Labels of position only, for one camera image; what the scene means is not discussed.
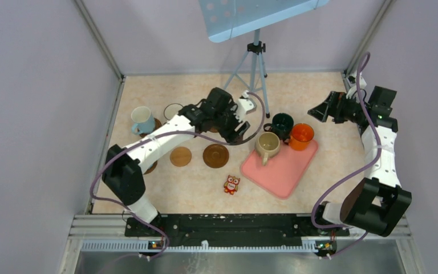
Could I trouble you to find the cream white mug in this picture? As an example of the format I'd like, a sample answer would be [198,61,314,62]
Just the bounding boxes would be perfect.
[163,103,184,121]

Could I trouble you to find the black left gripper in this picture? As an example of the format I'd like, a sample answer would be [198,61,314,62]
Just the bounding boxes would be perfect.
[213,101,250,146]

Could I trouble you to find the pink tray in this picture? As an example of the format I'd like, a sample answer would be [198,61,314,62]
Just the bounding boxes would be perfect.
[240,140,319,199]

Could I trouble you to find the orange mug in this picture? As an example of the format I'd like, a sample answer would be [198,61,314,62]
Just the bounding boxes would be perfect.
[283,123,314,151]

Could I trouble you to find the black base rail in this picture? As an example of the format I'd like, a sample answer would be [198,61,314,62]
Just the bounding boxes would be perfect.
[124,213,331,247]

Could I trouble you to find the light brown coaster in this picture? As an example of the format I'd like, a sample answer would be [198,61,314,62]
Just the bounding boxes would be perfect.
[169,147,192,167]

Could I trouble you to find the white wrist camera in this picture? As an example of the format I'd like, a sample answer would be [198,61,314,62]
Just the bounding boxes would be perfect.
[236,91,257,121]
[347,71,367,99]

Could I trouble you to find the light blue mug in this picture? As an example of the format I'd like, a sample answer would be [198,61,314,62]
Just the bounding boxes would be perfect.
[131,106,155,135]

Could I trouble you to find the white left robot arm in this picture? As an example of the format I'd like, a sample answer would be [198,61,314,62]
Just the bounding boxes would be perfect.
[99,87,257,236]

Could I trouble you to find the grey cable duct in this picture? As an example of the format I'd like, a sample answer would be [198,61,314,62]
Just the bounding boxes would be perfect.
[81,240,318,253]

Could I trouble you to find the dark brown coaster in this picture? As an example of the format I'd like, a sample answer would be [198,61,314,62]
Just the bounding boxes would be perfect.
[202,144,229,168]
[144,161,157,175]

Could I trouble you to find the beige mug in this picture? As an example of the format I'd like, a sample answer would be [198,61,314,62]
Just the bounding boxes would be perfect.
[254,132,281,166]

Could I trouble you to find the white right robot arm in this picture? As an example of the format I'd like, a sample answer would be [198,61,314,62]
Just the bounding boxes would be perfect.
[308,86,412,237]

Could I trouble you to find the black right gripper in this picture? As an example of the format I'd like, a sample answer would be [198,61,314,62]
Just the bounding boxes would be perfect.
[308,91,370,124]

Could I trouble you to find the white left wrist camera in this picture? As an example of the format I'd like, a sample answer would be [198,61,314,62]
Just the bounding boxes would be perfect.
[236,91,257,121]

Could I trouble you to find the blue dotted board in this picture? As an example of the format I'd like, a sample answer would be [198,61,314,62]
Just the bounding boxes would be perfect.
[199,0,329,43]

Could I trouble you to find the red owl figure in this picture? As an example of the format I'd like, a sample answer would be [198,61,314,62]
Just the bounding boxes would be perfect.
[224,175,241,195]

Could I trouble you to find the dark green mug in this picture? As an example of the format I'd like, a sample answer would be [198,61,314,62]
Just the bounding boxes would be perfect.
[263,113,295,142]

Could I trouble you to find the dark brown coaster front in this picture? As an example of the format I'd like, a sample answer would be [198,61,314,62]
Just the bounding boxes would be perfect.
[202,144,229,168]

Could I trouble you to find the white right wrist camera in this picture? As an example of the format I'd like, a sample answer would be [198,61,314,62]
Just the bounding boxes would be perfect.
[347,71,367,99]

